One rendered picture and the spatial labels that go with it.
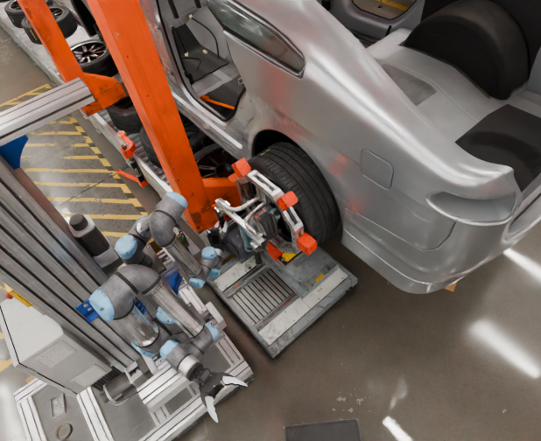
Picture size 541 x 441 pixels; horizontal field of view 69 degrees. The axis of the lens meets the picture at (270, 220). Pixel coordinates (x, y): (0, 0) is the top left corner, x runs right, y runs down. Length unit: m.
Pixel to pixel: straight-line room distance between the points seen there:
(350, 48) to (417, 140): 0.48
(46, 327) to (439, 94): 2.60
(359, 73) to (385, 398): 1.94
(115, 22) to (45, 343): 1.32
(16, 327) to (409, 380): 2.19
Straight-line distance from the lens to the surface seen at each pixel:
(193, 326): 1.65
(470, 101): 3.05
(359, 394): 2.75
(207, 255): 2.10
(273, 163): 2.15
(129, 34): 1.92
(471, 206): 1.71
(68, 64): 4.00
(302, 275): 2.81
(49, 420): 2.98
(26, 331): 1.95
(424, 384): 2.83
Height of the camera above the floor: 2.66
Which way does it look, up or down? 52 degrees down
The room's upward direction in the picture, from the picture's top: 10 degrees counter-clockwise
